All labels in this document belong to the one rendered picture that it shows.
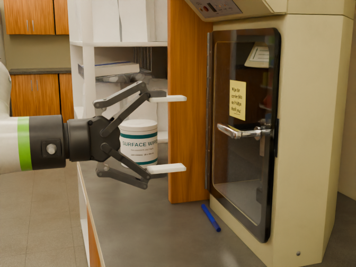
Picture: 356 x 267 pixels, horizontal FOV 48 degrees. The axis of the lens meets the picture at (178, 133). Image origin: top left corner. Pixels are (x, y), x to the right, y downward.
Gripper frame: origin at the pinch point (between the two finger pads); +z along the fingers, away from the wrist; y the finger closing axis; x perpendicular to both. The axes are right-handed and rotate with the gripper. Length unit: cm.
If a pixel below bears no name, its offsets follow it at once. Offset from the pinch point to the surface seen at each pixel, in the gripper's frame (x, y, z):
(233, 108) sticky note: 5.5, 3.2, 14.0
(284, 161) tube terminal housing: -10.7, -3.9, 16.5
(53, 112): 490, -77, -22
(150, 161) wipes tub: 59, -23, 8
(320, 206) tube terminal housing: -10.7, -13.6, 25.0
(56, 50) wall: 545, 3, -13
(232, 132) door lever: -5.5, 0.9, 8.6
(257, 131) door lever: -5.9, 0.8, 13.5
